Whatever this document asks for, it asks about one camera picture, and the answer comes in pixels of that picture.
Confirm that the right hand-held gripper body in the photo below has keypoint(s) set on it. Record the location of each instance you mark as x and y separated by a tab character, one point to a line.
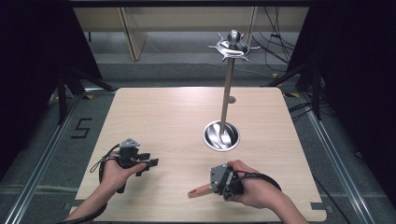
224	182

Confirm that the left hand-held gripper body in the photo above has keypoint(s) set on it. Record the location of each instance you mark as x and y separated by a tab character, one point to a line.
128	154

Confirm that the person's left hand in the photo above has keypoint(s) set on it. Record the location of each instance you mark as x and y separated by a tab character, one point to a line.
115	174

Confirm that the person's right hand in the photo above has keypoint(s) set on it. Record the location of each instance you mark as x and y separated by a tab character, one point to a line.
258	189

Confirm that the round table grommet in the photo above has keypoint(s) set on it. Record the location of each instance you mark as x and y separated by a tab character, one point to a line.
232	100

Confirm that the black tripod stand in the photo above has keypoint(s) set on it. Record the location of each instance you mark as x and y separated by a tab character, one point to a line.
73	90
306	84

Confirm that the metal utensil rack stand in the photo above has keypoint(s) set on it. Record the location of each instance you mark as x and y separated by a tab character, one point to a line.
226	93

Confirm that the wooden board panel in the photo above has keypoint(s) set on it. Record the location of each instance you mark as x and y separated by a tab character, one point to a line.
132	34

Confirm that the dark curtain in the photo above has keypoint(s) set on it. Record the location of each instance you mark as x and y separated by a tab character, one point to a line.
34	77
358	93

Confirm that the metal floor rail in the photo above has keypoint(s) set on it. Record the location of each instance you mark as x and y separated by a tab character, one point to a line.
37	168
336	155

